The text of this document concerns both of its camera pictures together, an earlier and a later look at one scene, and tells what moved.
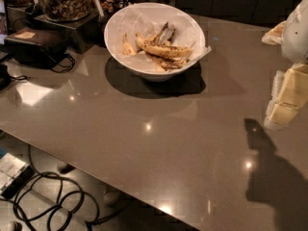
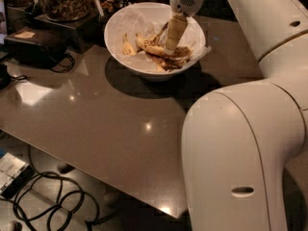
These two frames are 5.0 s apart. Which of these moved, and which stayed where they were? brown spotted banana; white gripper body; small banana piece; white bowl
Moved: white gripper body
Stayed: brown spotted banana; white bowl; small banana piece
